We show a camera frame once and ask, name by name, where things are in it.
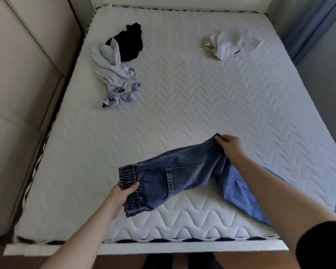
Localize blue denim jeans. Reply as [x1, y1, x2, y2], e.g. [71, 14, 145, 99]
[118, 133, 292, 227]

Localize beige wardrobe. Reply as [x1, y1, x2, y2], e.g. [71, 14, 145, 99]
[0, 0, 84, 238]

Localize white crumpled garment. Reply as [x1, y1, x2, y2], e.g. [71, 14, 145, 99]
[203, 31, 262, 61]

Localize white bed frame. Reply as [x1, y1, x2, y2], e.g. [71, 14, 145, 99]
[3, 0, 290, 256]

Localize black sleeve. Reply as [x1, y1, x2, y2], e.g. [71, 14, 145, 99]
[295, 221, 336, 269]

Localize light blue crumpled shirt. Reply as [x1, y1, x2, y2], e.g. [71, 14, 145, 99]
[90, 38, 141, 108]

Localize person's left forearm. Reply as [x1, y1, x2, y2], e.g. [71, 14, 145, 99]
[39, 197, 119, 269]

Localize white quilted mattress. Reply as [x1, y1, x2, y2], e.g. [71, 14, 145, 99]
[13, 7, 336, 245]

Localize person's right hand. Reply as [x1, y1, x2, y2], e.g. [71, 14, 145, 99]
[214, 134, 248, 166]

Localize blue curtain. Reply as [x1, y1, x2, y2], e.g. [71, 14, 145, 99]
[280, 0, 336, 63]

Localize person's right forearm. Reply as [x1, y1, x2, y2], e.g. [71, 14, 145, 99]
[231, 156, 336, 256]

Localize person's left hand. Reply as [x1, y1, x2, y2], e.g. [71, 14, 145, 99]
[105, 181, 140, 219]

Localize black garment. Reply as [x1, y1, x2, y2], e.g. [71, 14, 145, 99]
[105, 22, 143, 62]

